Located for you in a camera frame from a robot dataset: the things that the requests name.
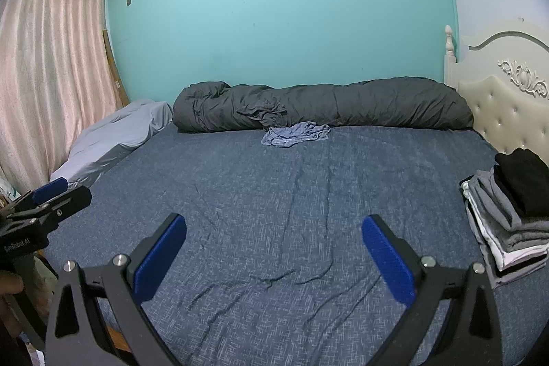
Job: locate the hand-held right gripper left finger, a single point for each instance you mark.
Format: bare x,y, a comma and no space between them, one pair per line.
161,254

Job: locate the person's left hand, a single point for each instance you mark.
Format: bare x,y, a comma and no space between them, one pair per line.
10,284

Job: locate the light grey pillow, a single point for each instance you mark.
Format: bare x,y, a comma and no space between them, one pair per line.
116,134

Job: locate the wooden frame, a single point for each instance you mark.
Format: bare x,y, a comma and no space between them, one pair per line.
116,74

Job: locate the black folded garment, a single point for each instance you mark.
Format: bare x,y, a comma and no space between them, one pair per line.
523,181

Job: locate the white folded garment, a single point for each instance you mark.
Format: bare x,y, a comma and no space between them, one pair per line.
502,250

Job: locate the cream bed headboard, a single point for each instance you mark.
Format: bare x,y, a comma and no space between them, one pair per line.
506,91

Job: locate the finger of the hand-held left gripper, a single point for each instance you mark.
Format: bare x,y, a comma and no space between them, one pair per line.
49,190
68,201

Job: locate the dark grey rolled duvet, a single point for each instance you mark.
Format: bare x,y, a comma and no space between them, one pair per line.
343,104

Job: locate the pink curtain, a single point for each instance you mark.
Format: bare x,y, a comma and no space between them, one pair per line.
51,70

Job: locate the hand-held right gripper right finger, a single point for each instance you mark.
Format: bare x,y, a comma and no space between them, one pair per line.
386,254

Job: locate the bed with blue patterned sheet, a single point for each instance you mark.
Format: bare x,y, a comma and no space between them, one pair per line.
278,198

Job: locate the dark grey folded garment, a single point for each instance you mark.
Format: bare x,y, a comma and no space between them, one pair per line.
502,276

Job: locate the light blue plaid shorts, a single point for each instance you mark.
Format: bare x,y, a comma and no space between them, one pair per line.
296,133

